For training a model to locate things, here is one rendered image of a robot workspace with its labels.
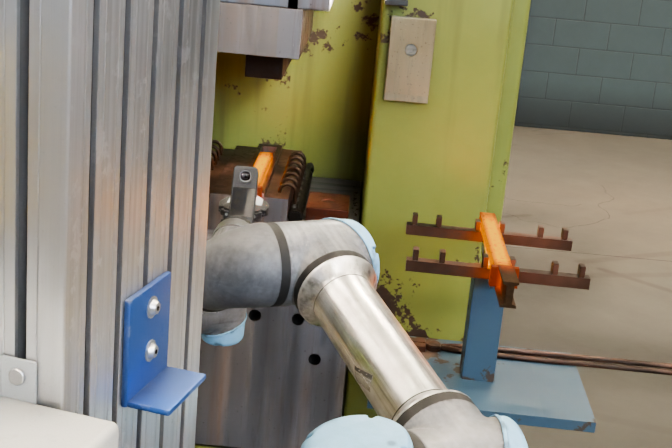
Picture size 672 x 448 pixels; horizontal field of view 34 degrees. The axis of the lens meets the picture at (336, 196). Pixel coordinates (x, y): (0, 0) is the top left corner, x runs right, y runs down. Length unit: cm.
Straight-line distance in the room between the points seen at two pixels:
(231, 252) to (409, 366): 30
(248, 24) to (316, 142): 60
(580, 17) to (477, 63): 599
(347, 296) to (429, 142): 90
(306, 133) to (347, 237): 113
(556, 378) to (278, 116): 94
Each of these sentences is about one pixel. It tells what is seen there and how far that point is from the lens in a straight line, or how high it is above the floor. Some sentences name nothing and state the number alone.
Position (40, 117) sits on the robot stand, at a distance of 72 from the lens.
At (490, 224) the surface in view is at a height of 101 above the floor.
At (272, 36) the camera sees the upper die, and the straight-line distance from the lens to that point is 208.
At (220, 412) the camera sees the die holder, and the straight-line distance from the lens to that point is 226.
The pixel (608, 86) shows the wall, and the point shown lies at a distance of 832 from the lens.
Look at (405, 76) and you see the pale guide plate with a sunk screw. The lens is 220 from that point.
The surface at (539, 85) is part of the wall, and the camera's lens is 822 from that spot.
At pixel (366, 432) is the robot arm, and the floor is 105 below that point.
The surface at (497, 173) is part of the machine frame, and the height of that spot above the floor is 94.
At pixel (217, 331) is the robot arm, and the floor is 85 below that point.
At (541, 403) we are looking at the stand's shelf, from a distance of 201.
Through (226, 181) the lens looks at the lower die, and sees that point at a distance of 224.
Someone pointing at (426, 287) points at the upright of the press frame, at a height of 78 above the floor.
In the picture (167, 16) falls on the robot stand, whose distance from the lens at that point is 83.
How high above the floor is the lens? 159
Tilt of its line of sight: 16 degrees down
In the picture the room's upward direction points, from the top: 5 degrees clockwise
